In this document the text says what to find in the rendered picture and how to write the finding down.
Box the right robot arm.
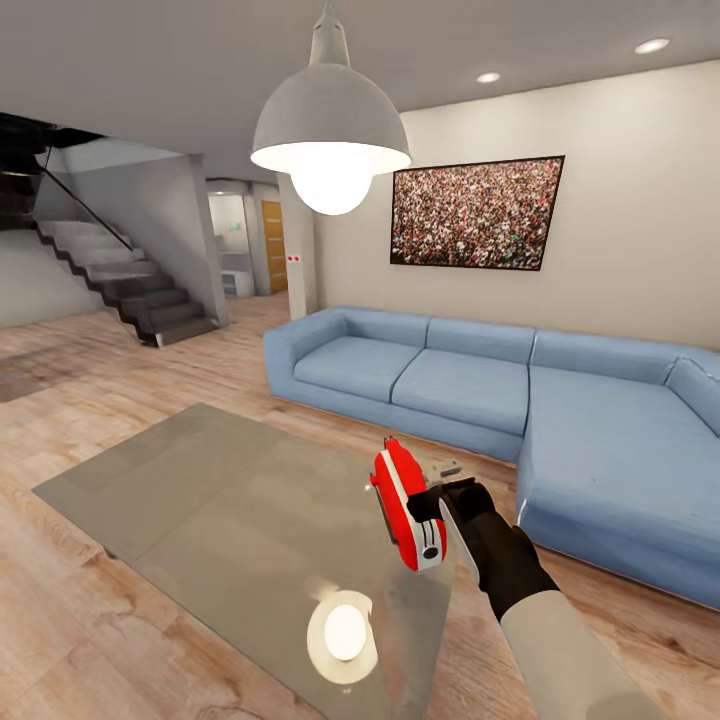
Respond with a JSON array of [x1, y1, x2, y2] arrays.
[[407, 458, 671, 720]]

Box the radio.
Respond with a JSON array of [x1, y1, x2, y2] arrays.
[[370, 435, 447, 571]]

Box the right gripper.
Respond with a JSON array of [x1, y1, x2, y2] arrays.
[[407, 485, 442, 523]]

